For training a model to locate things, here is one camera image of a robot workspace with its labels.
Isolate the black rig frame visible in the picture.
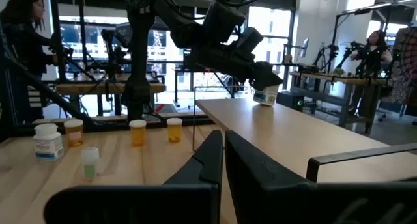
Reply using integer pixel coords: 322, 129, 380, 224
0, 0, 216, 135

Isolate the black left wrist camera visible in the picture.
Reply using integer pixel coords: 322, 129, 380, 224
234, 27, 265, 55

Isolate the wooden shelf black metal frame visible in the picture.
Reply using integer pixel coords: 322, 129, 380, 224
192, 85, 417, 183

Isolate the black computer tower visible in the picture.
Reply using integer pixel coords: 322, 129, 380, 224
276, 91, 306, 113

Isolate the wooden background workbench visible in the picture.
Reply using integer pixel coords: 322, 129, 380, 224
289, 70, 388, 133
55, 72, 167, 117

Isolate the clear bottle green label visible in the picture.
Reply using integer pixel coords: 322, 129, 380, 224
81, 147, 101, 180

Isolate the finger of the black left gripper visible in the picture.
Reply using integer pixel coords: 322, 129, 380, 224
252, 61, 276, 72
249, 70, 283, 91

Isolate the white bottle blue label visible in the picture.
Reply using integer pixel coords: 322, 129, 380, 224
253, 83, 280, 107
33, 123, 65, 161

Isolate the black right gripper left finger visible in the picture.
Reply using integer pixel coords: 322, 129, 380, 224
44, 129, 224, 224

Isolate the amber pill bottle white cap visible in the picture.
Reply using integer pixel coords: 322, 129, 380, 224
166, 117, 184, 144
63, 119, 85, 148
129, 119, 147, 147

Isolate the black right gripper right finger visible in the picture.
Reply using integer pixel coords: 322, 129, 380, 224
224, 130, 417, 224

